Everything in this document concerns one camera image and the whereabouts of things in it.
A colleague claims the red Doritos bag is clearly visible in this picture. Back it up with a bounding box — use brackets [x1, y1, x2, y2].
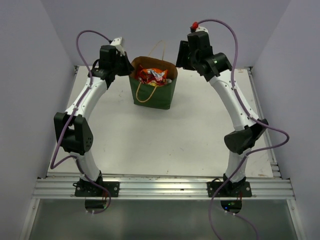
[135, 64, 148, 84]

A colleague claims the green paper bag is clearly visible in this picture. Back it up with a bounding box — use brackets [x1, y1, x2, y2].
[129, 40, 178, 110]

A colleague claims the Fox's fruits candy bag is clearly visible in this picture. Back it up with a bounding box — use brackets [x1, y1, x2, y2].
[141, 68, 168, 86]

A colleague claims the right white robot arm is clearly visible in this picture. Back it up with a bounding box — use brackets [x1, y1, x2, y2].
[176, 29, 268, 197]

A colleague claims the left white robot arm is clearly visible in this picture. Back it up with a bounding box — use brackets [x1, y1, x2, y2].
[50, 37, 134, 197]

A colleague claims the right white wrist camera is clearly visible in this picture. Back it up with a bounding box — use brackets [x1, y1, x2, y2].
[190, 22, 209, 33]

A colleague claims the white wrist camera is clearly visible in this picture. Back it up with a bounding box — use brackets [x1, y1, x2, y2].
[190, 22, 209, 33]
[110, 37, 125, 56]

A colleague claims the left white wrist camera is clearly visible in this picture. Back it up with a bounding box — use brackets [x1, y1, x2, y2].
[110, 37, 125, 56]

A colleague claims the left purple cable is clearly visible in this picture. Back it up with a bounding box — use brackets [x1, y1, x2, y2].
[49, 29, 114, 215]

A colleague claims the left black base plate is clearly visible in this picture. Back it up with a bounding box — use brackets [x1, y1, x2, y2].
[72, 179, 120, 198]

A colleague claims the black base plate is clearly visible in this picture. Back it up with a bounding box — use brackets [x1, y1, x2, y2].
[72, 179, 120, 198]
[206, 178, 253, 198]

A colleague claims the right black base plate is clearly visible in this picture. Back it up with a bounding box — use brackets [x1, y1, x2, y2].
[206, 178, 253, 198]

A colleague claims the aluminium frame rail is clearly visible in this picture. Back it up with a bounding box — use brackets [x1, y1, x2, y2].
[32, 174, 295, 200]

